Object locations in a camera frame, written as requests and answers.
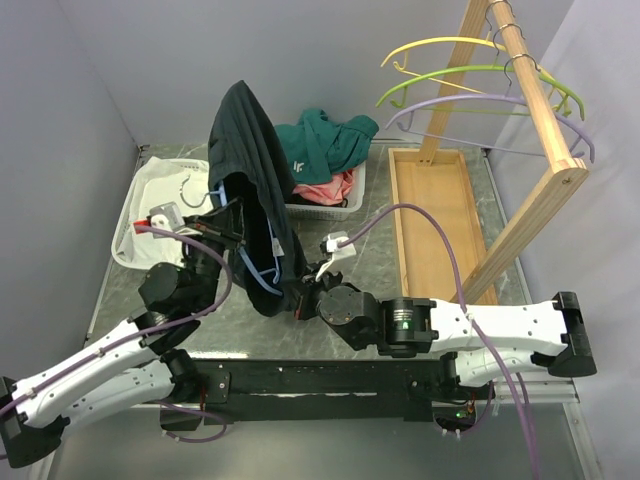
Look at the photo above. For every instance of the dark navy shorts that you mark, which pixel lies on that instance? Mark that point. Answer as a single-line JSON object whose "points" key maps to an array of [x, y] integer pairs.
{"points": [[246, 158]]}

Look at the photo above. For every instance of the teal garment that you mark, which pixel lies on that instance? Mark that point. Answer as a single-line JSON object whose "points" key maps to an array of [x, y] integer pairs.
{"points": [[317, 148]]}

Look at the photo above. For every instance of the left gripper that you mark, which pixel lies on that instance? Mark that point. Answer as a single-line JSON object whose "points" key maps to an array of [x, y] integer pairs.
{"points": [[222, 225]]}

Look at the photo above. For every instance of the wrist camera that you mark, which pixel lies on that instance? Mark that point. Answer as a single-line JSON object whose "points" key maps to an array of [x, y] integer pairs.
{"points": [[166, 217], [337, 249]]}

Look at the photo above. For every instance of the white basket with cloth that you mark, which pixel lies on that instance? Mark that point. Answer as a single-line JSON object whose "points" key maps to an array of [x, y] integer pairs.
{"points": [[135, 235]]}

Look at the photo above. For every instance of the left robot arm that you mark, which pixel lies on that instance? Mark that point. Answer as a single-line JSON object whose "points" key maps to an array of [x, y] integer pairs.
{"points": [[139, 360]]}

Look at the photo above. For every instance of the purple hanger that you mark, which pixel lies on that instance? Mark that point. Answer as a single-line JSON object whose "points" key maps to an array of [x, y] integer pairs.
{"points": [[404, 120]]}

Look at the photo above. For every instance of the white laundry basket with clothes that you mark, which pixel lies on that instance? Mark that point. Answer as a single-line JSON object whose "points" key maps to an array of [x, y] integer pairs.
{"points": [[334, 213]]}

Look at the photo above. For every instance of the yellow hanger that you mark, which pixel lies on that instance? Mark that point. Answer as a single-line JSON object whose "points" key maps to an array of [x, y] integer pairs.
{"points": [[400, 61]]}

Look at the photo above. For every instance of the wooden hanger rack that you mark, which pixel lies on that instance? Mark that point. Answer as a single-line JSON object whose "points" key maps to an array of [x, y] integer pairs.
{"points": [[438, 179]]}

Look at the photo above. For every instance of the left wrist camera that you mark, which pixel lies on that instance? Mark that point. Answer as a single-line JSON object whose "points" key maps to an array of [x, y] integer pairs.
{"points": [[166, 217]]}

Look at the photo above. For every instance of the white cloth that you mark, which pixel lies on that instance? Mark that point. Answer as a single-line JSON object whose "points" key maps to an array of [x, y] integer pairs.
{"points": [[160, 190]]}

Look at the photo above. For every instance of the pink garment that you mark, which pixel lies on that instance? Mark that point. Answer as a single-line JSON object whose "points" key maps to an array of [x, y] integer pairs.
{"points": [[333, 193]]}

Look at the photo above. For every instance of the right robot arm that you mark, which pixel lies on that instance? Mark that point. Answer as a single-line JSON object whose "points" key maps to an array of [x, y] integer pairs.
{"points": [[485, 340]]}

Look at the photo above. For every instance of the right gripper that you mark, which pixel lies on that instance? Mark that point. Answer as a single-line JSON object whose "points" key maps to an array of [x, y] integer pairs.
{"points": [[310, 286]]}

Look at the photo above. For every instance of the green hanger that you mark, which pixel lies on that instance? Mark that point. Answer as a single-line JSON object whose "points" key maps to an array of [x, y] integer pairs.
{"points": [[438, 77]]}

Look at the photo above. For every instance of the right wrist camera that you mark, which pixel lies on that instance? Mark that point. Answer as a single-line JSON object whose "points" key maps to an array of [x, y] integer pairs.
{"points": [[337, 249]]}

